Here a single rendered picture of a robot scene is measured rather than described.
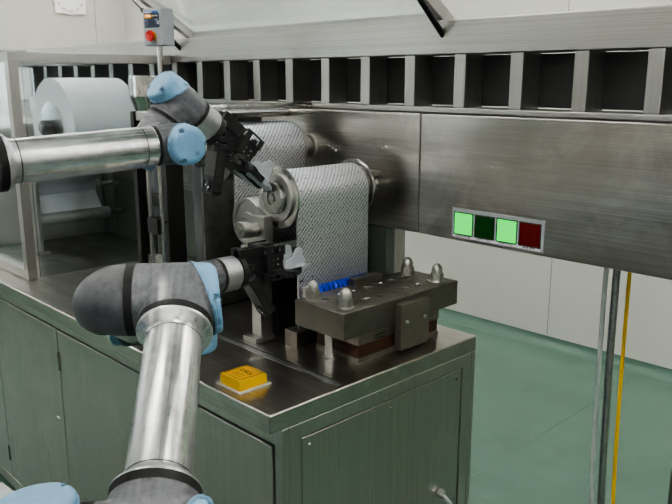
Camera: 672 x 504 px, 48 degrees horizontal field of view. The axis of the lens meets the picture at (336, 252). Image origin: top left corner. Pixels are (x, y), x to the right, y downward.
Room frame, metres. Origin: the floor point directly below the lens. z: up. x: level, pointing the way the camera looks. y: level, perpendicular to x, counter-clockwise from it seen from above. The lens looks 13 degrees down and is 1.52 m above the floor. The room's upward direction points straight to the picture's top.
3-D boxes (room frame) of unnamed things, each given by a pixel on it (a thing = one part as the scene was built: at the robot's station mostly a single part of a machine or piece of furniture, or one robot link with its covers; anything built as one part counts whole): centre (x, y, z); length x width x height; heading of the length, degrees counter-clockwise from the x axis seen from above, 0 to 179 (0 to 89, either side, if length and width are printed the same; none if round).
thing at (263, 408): (2.44, 0.76, 0.88); 2.52 x 0.66 x 0.04; 44
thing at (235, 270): (1.56, 0.24, 1.11); 0.08 x 0.05 x 0.08; 44
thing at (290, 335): (1.78, 0.00, 0.92); 0.28 x 0.04 x 0.04; 134
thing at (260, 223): (1.73, 0.19, 1.05); 0.06 x 0.05 x 0.31; 134
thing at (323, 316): (1.72, -0.11, 1.00); 0.40 x 0.16 x 0.06; 134
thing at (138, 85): (2.33, 0.56, 1.50); 0.14 x 0.14 x 0.06
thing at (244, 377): (1.46, 0.19, 0.91); 0.07 x 0.07 x 0.02; 44
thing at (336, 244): (1.78, 0.01, 1.11); 0.23 x 0.01 x 0.18; 134
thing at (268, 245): (1.61, 0.18, 1.12); 0.12 x 0.08 x 0.09; 134
